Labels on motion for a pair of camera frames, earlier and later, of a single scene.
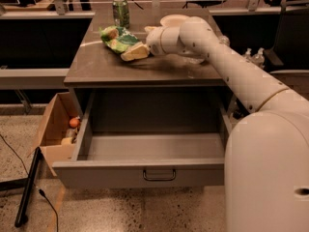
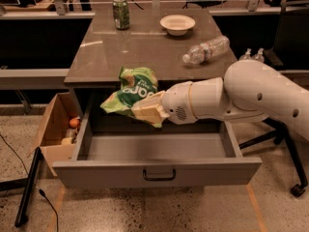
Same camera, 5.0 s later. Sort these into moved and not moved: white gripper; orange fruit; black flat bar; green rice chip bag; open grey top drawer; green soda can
Moved: green rice chip bag; white gripper
Not moved: orange fruit; open grey top drawer; black flat bar; green soda can
